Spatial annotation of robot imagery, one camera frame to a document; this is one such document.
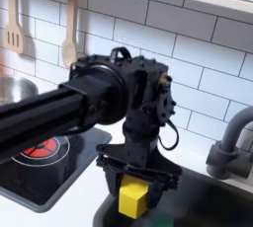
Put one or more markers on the green toy block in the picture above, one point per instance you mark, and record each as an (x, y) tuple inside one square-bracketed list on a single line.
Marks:
[(163, 221)]

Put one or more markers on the dark grey sink basin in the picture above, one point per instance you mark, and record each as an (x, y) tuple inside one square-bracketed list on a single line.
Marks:
[(210, 204)]

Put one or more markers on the black toy stove top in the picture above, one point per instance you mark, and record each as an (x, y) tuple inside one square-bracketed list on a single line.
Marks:
[(49, 178)]

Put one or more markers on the steel pot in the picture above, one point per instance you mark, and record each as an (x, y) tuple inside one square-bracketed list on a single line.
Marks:
[(13, 89)]

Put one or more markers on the wooden spoon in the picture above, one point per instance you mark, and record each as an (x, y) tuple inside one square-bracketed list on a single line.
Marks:
[(69, 50)]

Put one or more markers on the yellow toy block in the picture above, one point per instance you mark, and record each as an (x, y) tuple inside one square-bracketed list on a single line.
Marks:
[(131, 198)]

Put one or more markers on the slotted wooden spatula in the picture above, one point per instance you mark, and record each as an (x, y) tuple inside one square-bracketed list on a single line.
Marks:
[(13, 37)]

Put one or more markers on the dark grey tap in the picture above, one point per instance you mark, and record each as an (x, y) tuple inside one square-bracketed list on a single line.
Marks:
[(227, 148)]

